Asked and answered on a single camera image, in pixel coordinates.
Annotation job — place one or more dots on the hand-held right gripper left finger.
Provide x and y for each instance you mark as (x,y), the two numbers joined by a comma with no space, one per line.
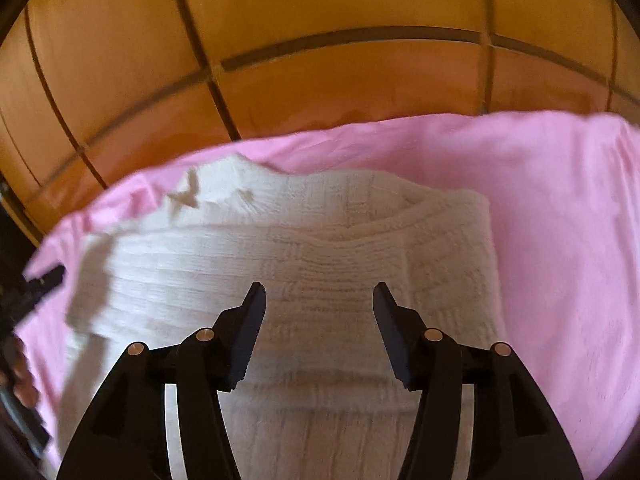
(250,332)

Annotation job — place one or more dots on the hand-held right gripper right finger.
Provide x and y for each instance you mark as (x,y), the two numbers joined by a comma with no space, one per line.
(392,335)

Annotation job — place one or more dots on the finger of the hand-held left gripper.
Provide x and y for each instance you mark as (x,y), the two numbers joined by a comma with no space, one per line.
(47,280)

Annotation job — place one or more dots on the white knitted sweater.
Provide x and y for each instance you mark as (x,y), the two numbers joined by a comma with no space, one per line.
(300,270)

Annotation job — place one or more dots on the person's left hand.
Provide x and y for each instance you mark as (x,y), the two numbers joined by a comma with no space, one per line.
(25,375)

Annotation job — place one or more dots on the pink blanket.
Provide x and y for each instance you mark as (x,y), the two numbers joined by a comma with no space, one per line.
(550,240)

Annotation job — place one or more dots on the wooden wardrobe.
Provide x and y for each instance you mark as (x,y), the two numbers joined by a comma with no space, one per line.
(300,35)

